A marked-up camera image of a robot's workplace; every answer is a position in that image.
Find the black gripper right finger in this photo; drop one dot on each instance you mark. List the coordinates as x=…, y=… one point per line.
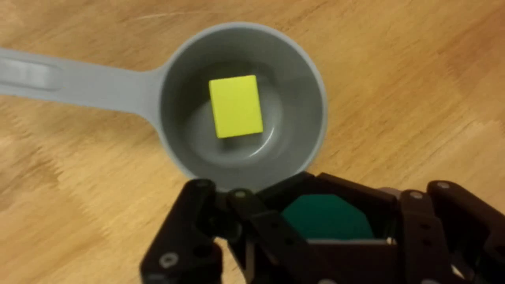
x=420, y=231

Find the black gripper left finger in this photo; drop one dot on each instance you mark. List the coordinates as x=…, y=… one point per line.
x=262, y=237

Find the green block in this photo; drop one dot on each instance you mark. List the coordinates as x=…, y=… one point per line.
x=326, y=218

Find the yellow block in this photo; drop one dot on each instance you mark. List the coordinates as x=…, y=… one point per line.
x=237, y=108

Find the grey measuring cup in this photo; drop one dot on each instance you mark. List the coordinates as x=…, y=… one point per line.
x=294, y=104

